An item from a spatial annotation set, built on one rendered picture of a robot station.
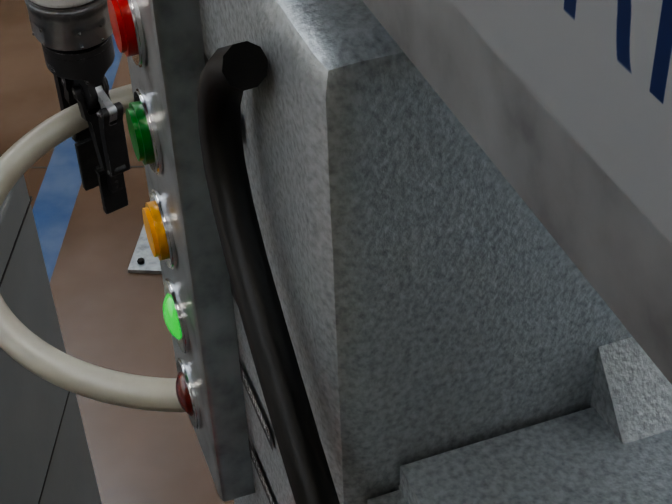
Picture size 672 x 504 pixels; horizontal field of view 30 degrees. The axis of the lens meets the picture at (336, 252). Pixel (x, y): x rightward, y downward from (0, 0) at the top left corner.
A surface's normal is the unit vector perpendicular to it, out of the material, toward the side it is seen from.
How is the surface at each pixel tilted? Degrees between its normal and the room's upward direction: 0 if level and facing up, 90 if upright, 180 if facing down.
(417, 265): 90
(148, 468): 0
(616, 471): 4
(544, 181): 90
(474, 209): 90
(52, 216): 0
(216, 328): 90
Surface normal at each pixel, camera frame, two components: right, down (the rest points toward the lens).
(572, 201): -0.94, 0.24
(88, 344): -0.04, -0.77
